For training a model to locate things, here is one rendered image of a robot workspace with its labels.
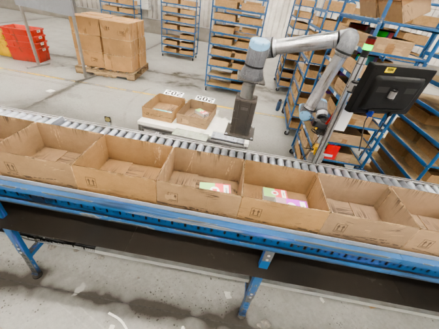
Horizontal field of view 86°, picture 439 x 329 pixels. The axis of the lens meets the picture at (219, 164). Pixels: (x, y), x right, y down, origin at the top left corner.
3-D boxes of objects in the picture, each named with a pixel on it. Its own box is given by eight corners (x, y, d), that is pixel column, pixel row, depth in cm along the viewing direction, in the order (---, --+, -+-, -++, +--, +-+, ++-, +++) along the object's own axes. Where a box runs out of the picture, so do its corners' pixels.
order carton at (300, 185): (306, 194, 136) (317, 172, 126) (316, 236, 112) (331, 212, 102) (238, 182, 137) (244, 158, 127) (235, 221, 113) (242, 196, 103)
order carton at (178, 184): (239, 182, 137) (245, 158, 127) (236, 221, 113) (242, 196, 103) (173, 170, 138) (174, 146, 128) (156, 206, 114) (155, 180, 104)
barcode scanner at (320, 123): (306, 128, 182) (313, 116, 176) (321, 132, 183) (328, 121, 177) (308, 132, 177) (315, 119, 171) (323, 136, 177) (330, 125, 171)
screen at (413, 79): (377, 143, 181) (432, 67, 144) (394, 158, 169) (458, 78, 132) (325, 144, 169) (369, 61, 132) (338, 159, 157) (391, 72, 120)
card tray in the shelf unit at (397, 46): (351, 42, 211) (356, 29, 205) (384, 47, 210) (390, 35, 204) (368, 50, 178) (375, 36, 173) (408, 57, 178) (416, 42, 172)
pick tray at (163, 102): (185, 108, 242) (185, 98, 236) (171, 123, 211) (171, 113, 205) (159, 102, 244) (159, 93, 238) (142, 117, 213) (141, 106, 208)
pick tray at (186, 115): (216, 113, 240) (217, 104, 234) (206, 130, 209) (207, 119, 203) (189, 108, 243) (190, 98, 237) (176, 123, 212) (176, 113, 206)
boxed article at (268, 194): (261, 191, 132) (262, 187, 130) (284, 194, 132) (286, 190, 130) (262, 200, 126) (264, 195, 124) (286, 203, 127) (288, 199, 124)
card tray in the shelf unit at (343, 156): (312, 138, 270) (315, 130, 264) (338, 143, 269) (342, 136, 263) (318, 157, 238) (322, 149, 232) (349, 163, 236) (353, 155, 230)
